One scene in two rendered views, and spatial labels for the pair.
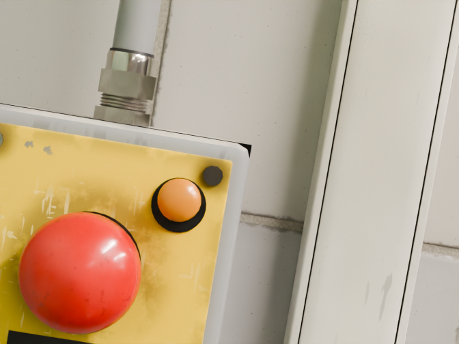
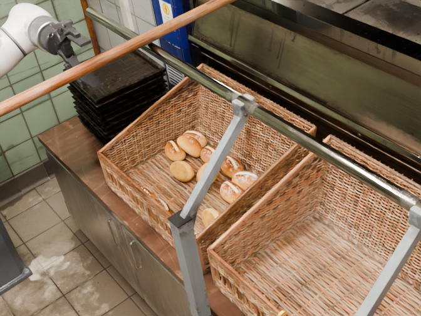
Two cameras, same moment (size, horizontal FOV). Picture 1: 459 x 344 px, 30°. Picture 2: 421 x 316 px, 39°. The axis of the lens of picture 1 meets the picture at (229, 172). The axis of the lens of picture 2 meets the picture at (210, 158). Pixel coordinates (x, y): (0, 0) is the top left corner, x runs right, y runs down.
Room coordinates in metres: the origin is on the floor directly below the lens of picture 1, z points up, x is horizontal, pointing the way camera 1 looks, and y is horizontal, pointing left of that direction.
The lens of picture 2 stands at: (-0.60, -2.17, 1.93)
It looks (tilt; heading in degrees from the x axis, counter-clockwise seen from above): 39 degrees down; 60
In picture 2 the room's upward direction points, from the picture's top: 9 degrees counter-clockwise
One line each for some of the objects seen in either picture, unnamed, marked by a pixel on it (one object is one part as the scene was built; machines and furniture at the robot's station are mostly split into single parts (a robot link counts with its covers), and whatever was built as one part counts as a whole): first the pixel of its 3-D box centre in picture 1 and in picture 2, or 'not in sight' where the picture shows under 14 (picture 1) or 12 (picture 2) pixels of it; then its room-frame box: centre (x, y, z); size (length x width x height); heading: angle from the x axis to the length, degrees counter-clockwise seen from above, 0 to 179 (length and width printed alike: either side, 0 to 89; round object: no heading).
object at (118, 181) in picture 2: not in sight; (203, 158); (0.13, -0.89, 0.72); 0.56 x 0.49 x 0.28; 92
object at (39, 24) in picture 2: not in sight; (47, 34); (-0.15, -0.66, 1.20); 0.09 x 0.06 x 0.09; 2
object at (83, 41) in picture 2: not in sight; (79, 39); (-0.15, -0.87, 1.26); 0.07 x 0.03 x 0.01; 92
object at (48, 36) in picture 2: not in sight; (60, 43); (-0.15, -0.73, 1.20); 0.09 x 0.07 x 0.08; 92
